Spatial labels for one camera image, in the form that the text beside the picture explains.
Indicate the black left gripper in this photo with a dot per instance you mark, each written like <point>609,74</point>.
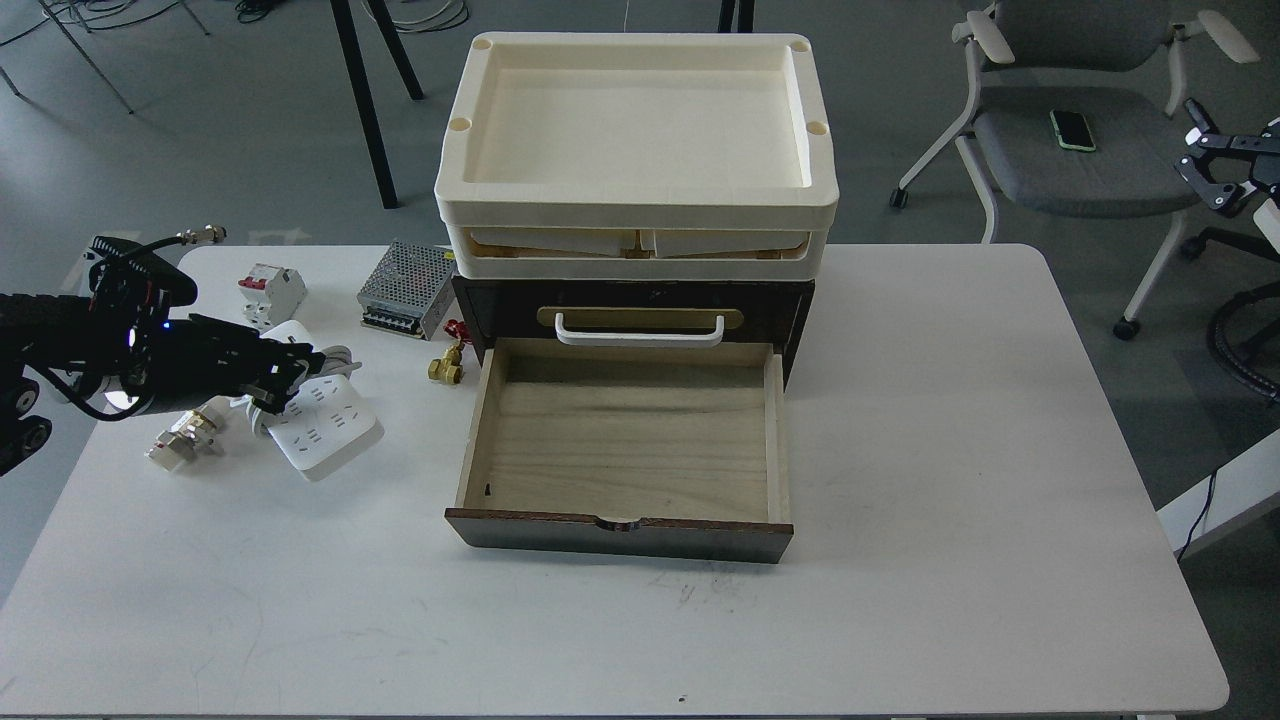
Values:
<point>150,363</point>

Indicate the white power strip with cable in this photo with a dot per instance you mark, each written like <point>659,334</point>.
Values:
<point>327,424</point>

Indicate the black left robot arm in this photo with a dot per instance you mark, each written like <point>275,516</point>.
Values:
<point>50,339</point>

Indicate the white circuit breaker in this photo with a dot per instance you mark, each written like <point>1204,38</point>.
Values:
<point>271,294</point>

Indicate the white and chrome pipe valve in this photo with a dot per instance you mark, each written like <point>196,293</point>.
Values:
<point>192,436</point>

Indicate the metal mesh power supply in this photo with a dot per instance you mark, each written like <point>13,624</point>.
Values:
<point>409,290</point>

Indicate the green-cased smartphone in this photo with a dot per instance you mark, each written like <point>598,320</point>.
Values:
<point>1071,131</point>

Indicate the grey office chair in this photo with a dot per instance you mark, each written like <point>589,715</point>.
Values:
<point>1005,137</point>

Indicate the cream plastic tray lower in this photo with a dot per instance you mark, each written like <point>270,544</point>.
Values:
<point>636,254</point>

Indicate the cream plastic tray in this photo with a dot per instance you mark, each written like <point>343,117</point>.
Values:
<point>636,254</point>
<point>639,131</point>

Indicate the white desk corner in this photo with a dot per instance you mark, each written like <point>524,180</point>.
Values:
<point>1244,489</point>

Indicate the cream plastic tray top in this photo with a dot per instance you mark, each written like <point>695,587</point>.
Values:
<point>639,131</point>

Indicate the open wooden drawer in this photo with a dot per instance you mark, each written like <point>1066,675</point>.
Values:
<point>663,452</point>

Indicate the brass valve red handle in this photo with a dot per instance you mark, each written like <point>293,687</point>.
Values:
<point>447,369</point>

